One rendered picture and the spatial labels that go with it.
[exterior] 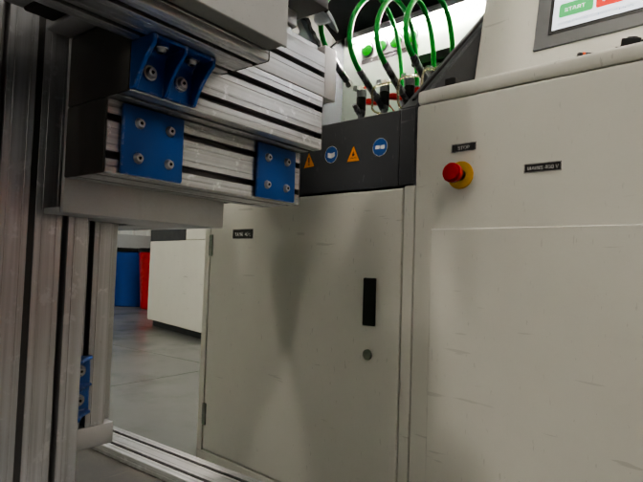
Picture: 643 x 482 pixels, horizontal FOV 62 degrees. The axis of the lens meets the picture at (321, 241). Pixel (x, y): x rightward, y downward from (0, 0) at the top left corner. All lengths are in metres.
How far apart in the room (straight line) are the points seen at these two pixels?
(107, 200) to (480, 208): 0.63
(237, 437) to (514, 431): 0.75
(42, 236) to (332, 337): 0.66
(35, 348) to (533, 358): 0.75
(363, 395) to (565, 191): 0.57
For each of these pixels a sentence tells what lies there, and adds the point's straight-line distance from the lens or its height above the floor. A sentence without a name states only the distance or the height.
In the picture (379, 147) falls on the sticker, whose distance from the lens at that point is 1.15.
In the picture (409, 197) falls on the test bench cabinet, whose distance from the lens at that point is 1.09.
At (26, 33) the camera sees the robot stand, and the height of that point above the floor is 0.91.
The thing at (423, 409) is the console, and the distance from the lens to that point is 1.09.
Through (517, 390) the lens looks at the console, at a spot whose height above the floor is 0.42.
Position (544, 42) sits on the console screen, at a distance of 1.33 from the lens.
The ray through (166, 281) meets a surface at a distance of 5.01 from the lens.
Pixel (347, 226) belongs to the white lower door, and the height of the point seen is 0.71.
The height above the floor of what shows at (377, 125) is 0.92.
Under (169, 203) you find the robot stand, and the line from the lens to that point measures 0.84.
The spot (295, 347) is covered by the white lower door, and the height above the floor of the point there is 0.43.
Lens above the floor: 0.62
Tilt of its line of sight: 3 degrees up
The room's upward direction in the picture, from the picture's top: 2 degrees clockwise
